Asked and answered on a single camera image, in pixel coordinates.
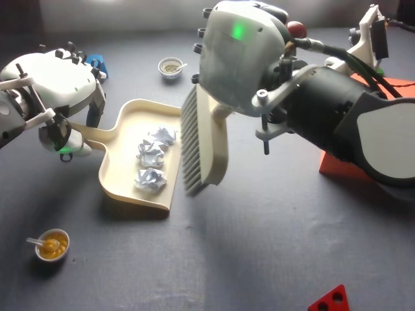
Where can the small green block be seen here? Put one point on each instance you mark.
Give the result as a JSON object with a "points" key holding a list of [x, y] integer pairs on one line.
{"points": [[380, 70]]}

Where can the cream plastic dustpan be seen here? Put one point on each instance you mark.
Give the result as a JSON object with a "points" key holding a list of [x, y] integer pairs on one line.
{"points": [[120, 168]]}

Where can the white bowl with yellow food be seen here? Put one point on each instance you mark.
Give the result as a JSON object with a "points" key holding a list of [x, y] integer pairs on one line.
{"points": [[52, 249]]}

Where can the white spoon in yellow food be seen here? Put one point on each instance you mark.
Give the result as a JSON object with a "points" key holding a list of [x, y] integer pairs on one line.
{"points": [[34, 241]]}

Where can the large orange cube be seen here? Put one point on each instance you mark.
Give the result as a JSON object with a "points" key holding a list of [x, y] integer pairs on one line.
{"points": [[335, 168]]}

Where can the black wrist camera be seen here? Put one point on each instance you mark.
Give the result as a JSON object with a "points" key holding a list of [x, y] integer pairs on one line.
{"points": [[380, 39]]}

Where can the white paper ball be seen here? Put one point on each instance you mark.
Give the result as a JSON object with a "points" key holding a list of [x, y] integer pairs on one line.
{"points": [[150, 155], [163, 135], [150, 179]]}

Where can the cream brush grey bristles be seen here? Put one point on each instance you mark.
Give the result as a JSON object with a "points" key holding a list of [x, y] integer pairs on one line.
{"points": [[207, 152]]}

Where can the blue hexagonal block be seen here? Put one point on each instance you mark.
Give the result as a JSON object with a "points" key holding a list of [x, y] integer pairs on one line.
{"points": [[102, 64]]}

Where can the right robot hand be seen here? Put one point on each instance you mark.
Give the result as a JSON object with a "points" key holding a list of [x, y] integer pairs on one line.
{"points": [[236, 61]]}

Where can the grey table cloth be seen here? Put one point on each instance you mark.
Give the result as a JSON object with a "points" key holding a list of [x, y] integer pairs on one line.
{"points": [[243, 252]]}

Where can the red triangular block with holes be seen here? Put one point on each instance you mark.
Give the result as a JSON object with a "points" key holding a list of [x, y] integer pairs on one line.
{"points": [[334, 299]]}

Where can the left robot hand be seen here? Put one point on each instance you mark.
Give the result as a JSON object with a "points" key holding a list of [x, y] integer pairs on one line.
{"points": [[58, 84]]}

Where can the small blue patterned bowl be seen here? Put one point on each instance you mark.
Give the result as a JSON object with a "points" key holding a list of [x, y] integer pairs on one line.
{"points": [[169, 74]]}

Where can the white spoon in patterned bowl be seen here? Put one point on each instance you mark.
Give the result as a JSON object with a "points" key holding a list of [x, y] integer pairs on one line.
{"points": [[182, 67]]}

